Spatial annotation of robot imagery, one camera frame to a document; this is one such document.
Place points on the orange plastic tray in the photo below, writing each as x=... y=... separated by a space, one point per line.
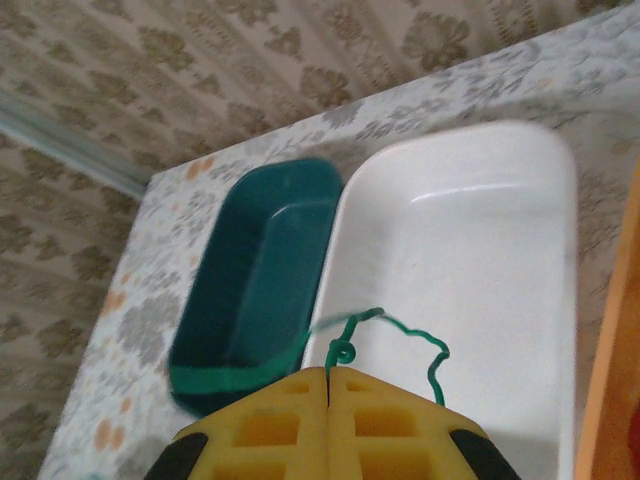
x=615 y=350

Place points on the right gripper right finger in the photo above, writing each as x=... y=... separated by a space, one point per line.
x=390 y=430

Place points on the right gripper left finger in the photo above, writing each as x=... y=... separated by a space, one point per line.
x=270 y=430

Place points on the teal plastic tray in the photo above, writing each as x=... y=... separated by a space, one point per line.
x=250 y=280

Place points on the aluminium corner post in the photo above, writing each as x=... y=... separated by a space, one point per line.
x=65 y=145

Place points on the floral tablecloth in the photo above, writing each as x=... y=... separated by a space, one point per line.
x=150 y=310

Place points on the white plastic tray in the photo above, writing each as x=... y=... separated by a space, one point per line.
x=450 y=240

